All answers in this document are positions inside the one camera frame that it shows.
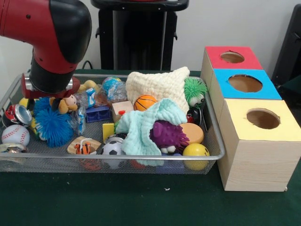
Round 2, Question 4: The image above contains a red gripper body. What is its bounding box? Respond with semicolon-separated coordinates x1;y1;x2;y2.
21;73;81;99

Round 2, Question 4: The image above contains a mint green knitted cloth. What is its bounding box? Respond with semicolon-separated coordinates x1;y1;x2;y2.
116;98;189;165

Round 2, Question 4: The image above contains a cream knitted cloth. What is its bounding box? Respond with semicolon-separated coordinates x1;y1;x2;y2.
126;66;191;113

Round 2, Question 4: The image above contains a clear mesh bin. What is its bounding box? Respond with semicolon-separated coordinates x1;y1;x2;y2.
0;73;226;175

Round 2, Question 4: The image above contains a wooden box with three holes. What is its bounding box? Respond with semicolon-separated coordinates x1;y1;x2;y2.
200;46;301;192

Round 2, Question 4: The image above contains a blue spiky ball toy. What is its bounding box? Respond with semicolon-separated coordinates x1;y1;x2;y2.
32;97;75;148

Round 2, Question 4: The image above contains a small baseball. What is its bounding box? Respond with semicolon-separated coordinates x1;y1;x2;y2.
1;124;31;145

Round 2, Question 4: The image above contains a small soccer ball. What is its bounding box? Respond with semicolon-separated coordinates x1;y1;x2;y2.
101;140;127;170

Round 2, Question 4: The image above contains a small orange basketball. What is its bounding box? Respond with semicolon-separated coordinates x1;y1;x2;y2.
134;94;158;111

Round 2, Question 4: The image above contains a purple spiky toy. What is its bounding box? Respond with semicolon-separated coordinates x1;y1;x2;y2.
150;120;190;153

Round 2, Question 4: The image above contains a green spiky ball toy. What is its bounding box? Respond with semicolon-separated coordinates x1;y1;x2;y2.
183;77;209;108

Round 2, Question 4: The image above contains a yellow smiley ball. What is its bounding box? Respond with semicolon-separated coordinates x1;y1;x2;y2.
182;143;211;170

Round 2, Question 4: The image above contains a black panel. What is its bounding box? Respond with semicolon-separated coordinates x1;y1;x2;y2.
271;4;301;82

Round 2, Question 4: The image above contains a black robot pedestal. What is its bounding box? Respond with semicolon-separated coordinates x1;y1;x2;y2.
90;0;190;71

